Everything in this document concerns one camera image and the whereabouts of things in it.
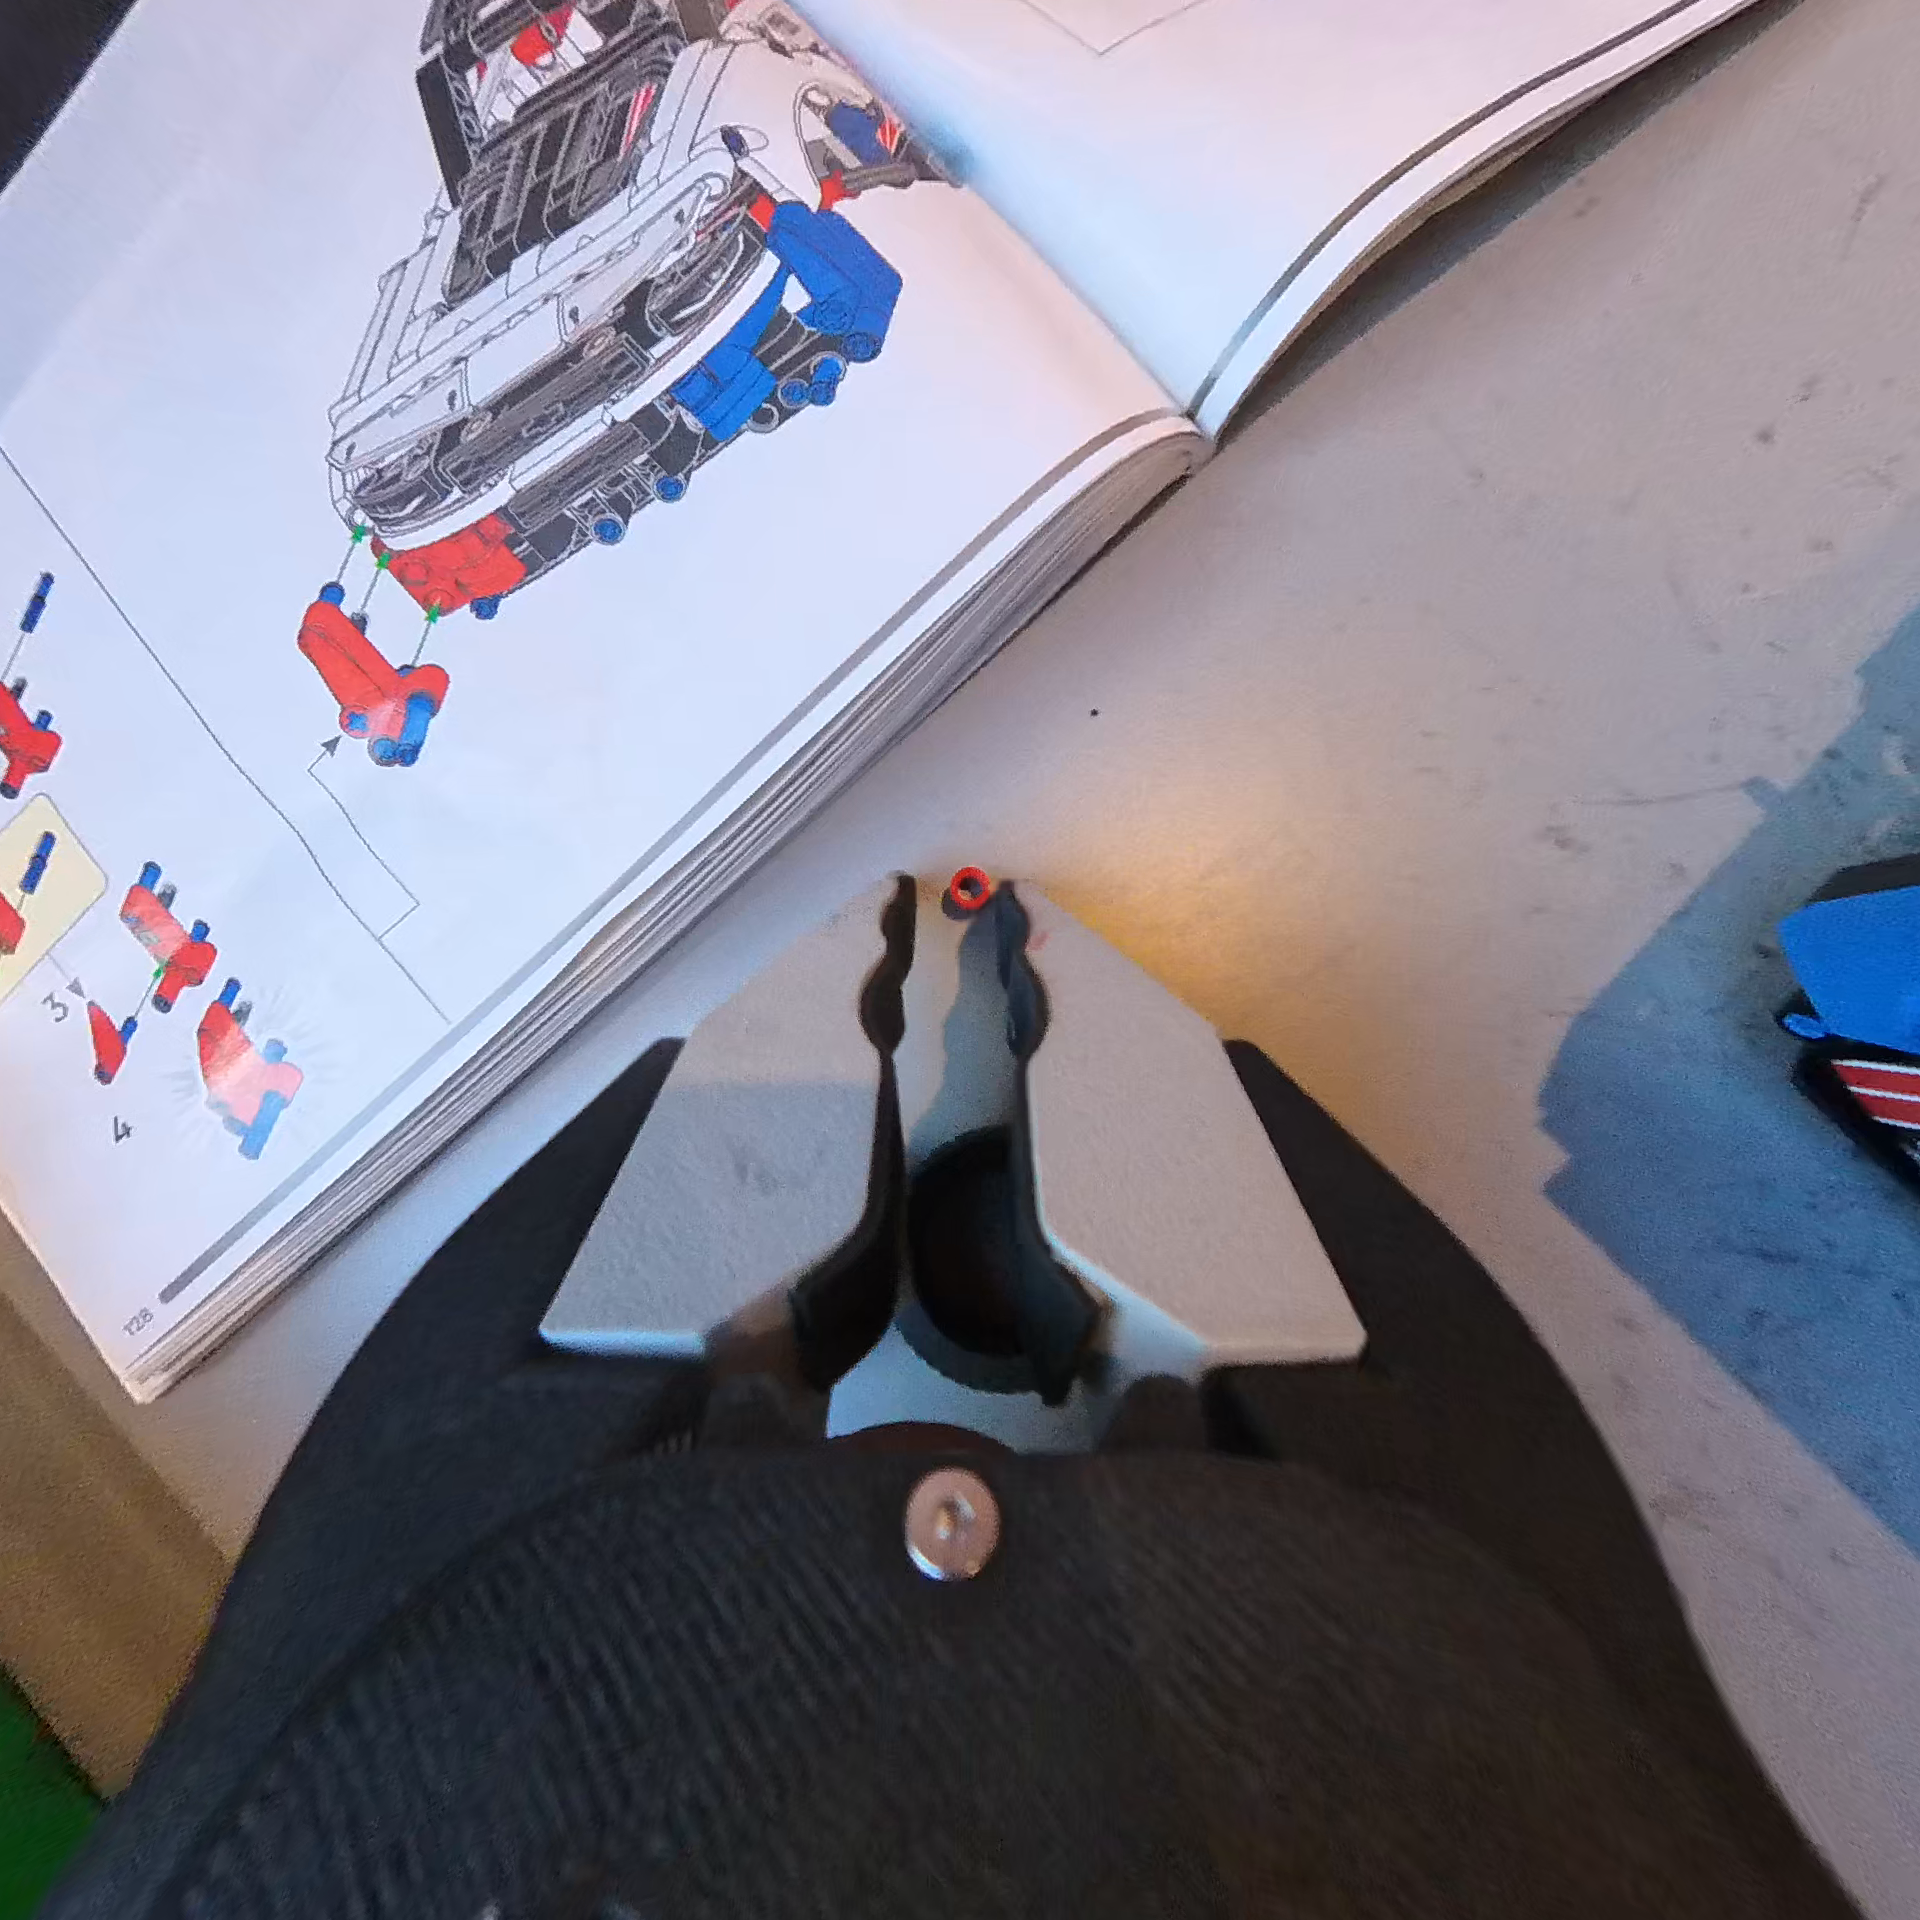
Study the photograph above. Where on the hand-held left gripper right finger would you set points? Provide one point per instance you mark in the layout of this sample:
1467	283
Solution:
1185	1200

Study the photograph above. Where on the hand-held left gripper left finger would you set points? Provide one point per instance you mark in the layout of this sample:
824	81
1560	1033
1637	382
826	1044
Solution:
751	1184

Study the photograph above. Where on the small red brick bushing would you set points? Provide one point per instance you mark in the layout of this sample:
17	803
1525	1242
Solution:
949	894

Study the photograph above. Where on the brick-built toy race car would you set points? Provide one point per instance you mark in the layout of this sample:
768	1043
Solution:
1860	961

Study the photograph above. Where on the open building instruction booklet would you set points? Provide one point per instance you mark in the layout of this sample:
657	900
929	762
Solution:
601	674

